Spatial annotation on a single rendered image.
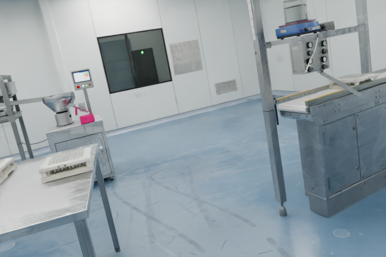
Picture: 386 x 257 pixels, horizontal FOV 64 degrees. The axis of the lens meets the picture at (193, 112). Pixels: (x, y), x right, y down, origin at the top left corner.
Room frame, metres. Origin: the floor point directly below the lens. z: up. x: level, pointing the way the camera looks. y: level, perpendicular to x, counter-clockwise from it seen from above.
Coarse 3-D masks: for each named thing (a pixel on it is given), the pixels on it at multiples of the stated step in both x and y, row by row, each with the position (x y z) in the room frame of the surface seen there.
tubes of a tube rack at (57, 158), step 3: (75, 150) 1.66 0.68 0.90; (63, 153) 1.65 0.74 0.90; (66, 153) 1.64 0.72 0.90; (69, 153) 1.62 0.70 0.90; (72, 153) 1.61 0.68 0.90; (75, 153) 1.60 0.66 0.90; (78, 153) 1.59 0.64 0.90; (57, 156) 1.63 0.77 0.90; (60, 156) 1.62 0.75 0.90; (63, 156) 1.61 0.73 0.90; (66, 156) 1.58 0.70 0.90; (69, 156) 1.57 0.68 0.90; (72, 156) 1.56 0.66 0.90; (75, 156) 1.54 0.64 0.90; (54, 159) 1.55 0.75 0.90; (57, 159) 1.53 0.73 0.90; (60, 159) 1.53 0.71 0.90; (54, 162) 1.52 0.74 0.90; (63, 168) 1.52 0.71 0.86
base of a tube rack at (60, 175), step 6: (78, 168) 1.50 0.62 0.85; (84, 168) 1.50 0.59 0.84; (90, 168) 1.50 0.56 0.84; (48, 174) 1.49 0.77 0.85; (54, 174) 1.47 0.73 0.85; (60, 174) 1.47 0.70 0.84; (66, 174) 1.47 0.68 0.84; (72, 174) 1.48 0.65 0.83; (42, 180) 1.44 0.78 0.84; (48, 180) 1.45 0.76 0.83
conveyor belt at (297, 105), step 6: (372, 78) 2.49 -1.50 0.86; (378, 78) 2.44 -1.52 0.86; (378, 84) 2.21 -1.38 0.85; (330, 90) 2.30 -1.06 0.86; (336, 90) 2.26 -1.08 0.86; (360, 90) 2.13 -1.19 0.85; (306, 96) 2.22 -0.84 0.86; (312, 96) 2.18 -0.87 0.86; (318, 96) 2.14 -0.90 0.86; (288, 102) 2.13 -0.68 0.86; (294, 102) 2.10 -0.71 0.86; (300, 102) 2.06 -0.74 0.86; (282, 108) 2.09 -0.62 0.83; (288, 108) 2.03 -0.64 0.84; (294, 108) 1.99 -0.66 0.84; (300, 108) 1.94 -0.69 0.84
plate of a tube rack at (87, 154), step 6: (78, 150) 1.69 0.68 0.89; (84, 150) 1.67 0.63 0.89; (90, 150) 1.64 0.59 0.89; (84, 156) 1.54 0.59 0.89; (90, 156) 1.53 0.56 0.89; (66, 162) 1.48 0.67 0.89; (72, 162) 1.48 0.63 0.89; (78, 162) 1.49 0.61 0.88; (42, 168) 1.46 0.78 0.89; (48, 168) 1.45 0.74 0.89; (54, 168) 1.46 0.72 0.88
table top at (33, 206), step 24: (96, 144) 2.09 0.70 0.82; (24, 168) 1.80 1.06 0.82; (0, 192) 1.43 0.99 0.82; (24, 192) 1.36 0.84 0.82; (48, 192) 1.31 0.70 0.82; (72, 192) 1.25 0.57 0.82; (0, 216) 1.14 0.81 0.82; (24, 216) 1.09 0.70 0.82; (48, 216) 1.05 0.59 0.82; (72, 216) 1.04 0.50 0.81; (0, 240) 0.99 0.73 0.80
